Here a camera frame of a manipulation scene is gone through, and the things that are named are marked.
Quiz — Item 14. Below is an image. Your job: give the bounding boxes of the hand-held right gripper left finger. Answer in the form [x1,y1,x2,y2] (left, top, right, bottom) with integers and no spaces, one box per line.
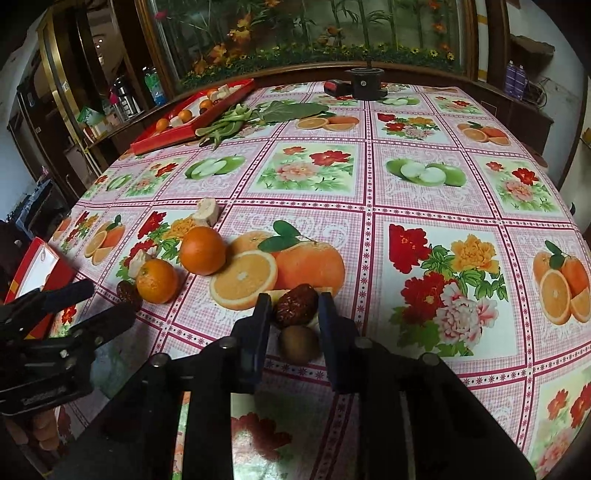
[51,293,273,480]

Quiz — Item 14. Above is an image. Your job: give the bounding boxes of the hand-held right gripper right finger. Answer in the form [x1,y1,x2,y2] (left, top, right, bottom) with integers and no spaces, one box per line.
[318,292,536,480]

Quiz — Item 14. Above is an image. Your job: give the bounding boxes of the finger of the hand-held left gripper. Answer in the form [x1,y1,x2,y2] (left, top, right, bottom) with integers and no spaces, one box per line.
[0,279,96,324]
[28,302,138,354]

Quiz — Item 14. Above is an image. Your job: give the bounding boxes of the red box with white lining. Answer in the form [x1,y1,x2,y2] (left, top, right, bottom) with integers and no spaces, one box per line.
[9,237,77,337]

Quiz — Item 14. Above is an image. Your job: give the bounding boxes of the red date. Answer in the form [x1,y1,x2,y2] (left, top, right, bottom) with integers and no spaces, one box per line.
[272,284,320,328]
[115,281,143,309]

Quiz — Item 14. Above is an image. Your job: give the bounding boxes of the person's left hand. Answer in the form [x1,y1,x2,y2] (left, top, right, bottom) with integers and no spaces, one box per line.
[9,408,64,452]

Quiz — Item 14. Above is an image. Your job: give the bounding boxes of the brown kiwi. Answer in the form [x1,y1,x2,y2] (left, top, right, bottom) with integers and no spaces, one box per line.
[279,325,321,365]

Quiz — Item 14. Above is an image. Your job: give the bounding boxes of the black plastic crate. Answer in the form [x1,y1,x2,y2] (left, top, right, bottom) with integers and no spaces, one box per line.
[9,178,70,232]

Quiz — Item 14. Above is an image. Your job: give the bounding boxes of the green packet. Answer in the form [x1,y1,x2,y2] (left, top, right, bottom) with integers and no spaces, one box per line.
[76,106,105,127]

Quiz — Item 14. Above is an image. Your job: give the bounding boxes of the dark wooden shelf cabinet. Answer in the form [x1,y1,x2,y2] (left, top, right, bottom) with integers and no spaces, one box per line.
[18,0,181,185]

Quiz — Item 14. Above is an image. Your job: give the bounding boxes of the red tray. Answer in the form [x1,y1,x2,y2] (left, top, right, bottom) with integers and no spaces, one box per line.
[129,78,256,155]

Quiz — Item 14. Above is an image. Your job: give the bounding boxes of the steel flask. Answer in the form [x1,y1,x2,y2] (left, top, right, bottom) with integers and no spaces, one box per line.
[111,76,141,118]

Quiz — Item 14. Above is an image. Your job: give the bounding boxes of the green beans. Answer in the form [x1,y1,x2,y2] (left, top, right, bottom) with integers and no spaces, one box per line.
[196,104,259,148]

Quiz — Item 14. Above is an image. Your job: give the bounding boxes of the green leaf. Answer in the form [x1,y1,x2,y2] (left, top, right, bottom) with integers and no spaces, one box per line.
[256,100,331,124]

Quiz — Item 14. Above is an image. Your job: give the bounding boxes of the green plastic bottle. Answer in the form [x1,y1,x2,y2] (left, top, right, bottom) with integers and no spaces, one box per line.
[143,67,167,107]

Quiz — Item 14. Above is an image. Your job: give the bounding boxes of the framed floral bamboo panel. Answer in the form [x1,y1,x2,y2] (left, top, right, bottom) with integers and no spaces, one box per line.
[139,0,476,88]

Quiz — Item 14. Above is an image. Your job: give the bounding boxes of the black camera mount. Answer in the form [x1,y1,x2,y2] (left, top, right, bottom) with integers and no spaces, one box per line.
[346,67,387,100]

